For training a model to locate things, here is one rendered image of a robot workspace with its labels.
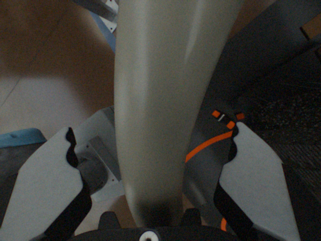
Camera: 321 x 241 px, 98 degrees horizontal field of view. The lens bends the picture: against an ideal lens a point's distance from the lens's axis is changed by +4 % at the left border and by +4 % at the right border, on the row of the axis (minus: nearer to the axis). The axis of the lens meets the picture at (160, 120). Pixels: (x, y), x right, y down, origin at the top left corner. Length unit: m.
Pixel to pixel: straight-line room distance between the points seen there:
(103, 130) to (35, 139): 0.23
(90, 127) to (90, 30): 1.25
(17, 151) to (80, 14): 1.56
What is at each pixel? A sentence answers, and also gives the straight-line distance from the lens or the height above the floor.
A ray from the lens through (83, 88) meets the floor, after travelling 1.89.
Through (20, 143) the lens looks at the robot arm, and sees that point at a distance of 0.50.
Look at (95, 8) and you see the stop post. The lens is 1.44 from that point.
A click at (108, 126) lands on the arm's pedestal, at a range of 0.62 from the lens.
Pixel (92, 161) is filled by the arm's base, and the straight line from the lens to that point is 0.64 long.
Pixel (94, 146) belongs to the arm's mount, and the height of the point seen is 0.89.
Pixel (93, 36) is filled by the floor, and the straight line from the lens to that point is 1.75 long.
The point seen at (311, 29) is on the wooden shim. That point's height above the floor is 0.03.
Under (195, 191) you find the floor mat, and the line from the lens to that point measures 1.79.
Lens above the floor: 1.29
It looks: 64 degrees down
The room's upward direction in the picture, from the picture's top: 134 degrees counter-clockwise
